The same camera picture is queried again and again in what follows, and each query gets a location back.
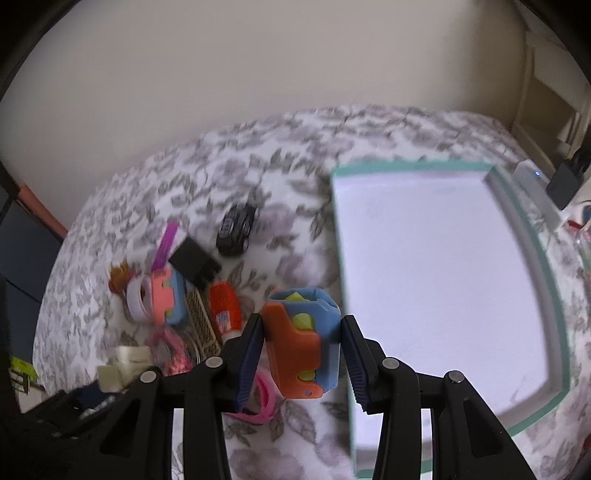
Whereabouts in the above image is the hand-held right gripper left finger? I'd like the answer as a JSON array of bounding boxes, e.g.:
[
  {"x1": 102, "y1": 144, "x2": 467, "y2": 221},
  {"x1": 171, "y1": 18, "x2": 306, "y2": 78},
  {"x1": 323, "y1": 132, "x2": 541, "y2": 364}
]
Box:
[{"x1": 97, "y1": 313, "x2": 265, "y2": 480}]

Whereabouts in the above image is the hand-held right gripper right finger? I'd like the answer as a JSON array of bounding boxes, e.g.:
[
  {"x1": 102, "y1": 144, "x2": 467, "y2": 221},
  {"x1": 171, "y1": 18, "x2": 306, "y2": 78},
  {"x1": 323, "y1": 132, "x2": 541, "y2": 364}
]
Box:
[{"x1": 341, "y1": 315, "x2": 539, "y2": 480}]

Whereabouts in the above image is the pink plastic cup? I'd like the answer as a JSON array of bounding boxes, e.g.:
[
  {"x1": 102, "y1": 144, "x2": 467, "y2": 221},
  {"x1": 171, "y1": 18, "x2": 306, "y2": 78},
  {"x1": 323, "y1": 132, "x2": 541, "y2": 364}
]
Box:
[{"x1": 226, "y1": 369, "x2": 282, "y2": 425}]

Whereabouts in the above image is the orange and blue toy block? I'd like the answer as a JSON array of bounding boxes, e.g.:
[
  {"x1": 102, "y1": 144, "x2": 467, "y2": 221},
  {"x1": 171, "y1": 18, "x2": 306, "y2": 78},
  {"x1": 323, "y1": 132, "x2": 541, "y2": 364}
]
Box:
[{"x1": 262, "y1": 286, "x2": 345, "y2": 400}]

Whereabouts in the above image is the cream paper tag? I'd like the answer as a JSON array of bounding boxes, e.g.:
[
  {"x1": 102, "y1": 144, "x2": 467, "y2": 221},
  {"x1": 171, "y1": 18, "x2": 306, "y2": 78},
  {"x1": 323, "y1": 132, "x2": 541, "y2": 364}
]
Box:
[{"x1": 115, "y1": 345, "x2": 153, "y2": 370}]

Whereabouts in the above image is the salmon pink and blue toy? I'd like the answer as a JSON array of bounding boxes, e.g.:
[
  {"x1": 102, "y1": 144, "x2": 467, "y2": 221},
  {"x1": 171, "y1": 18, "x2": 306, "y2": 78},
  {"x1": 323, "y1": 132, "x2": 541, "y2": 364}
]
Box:
[{"x1": 148, "y1": 268, "x2": 188, "y2": 328}]

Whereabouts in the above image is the white tray with teal rim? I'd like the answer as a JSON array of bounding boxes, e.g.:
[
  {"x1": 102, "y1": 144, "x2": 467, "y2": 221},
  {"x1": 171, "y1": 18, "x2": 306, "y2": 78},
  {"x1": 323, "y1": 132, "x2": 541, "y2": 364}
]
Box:
[{"x1": 330, "y1": 159, "x2": 571, "y2": 480}]

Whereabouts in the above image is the black toy car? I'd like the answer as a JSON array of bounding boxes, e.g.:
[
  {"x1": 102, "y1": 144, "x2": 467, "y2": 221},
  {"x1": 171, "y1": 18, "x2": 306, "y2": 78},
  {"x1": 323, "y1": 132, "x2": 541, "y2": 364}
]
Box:
[{"x1": 216, "y1": 202, "x2": 258, "y2": 257}]

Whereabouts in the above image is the brown small toy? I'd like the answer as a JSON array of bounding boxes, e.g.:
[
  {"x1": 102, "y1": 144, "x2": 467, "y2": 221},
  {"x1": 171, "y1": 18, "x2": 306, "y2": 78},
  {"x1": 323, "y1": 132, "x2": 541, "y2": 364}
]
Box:
[{"x1": 108, "y1": 263, "x2": 137, "y2": 294}]

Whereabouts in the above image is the orange tube with white cap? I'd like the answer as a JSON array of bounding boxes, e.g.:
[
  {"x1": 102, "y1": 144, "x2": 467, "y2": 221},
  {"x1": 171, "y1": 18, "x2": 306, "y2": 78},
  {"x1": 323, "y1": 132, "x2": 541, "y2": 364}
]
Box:
[{"x1": 208, "y1": 281, "x2": 243, "y2": 342}]

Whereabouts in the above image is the black box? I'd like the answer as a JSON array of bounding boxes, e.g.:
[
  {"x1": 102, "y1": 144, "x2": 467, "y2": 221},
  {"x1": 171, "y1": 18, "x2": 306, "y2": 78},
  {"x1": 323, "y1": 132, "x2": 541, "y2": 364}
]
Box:
[{"x1": 168, "y1": 237, "x2": 223, "y2": 289}]

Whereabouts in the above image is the magenta plastic stick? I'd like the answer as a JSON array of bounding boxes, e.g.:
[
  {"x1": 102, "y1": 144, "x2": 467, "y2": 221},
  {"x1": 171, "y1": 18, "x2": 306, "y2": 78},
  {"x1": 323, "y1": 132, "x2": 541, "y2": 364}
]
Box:
[{"x1": 152, "y1": 222, "x2": 181, "y2": 273}]

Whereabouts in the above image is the dark furniture panel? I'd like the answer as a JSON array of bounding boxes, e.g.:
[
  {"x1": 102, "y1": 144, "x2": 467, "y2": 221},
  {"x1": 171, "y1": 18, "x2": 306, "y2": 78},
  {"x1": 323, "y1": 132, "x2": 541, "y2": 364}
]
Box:
[{"x1": 0, "y1": 161, "x2": 63, "y2": 315}]

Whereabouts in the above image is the floral printed blanket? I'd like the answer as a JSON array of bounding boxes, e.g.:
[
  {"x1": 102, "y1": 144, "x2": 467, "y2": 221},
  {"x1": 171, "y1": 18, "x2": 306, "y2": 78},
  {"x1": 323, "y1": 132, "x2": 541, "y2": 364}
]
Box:
[{"x1": 32, "y1": 106, "x2": 591, "y2": 480}]

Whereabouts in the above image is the white device with blue light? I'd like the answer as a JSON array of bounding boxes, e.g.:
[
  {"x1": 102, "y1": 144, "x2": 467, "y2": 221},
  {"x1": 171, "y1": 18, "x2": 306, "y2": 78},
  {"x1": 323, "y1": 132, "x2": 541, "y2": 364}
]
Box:
[{"x1": 513, "y1": 159, "x2": 566, "y2": 234}]

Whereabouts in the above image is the pile of colourful small items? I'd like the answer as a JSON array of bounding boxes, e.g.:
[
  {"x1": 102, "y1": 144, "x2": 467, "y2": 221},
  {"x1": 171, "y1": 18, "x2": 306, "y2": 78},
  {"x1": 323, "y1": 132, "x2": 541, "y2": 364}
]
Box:
[{"x1": 566, "y1": 200, "x2": 591, "y2": 261}]

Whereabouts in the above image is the black power adapter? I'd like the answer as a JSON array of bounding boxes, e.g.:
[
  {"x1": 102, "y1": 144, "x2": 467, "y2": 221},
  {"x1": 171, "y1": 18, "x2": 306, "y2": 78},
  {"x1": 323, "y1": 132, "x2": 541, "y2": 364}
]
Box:
[{"x1": 546, "y1": 161, "x2": 583, "y2": 210}]

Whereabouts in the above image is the cream shelf unit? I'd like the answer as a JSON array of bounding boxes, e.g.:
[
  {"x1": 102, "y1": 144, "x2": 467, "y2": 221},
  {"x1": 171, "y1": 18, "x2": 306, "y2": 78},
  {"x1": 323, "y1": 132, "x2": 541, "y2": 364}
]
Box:
[{"x1": 510, "y1": 28, "x2": 591, "y2": 176}]

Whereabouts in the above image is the pink glitter hair tie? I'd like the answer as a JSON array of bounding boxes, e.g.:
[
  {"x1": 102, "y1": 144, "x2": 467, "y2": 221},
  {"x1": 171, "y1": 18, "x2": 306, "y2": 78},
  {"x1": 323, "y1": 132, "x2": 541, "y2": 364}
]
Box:
[{"x1": 148, "y1": 325, "x2": 204, "y2": 377}]

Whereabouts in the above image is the white tape ring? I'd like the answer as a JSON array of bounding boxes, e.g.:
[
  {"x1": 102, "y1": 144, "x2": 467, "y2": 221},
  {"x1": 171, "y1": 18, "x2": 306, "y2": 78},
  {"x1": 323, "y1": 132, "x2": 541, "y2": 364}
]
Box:
[{"x1": 124, "y1": 274, "x2": 155, "y2": 324}]

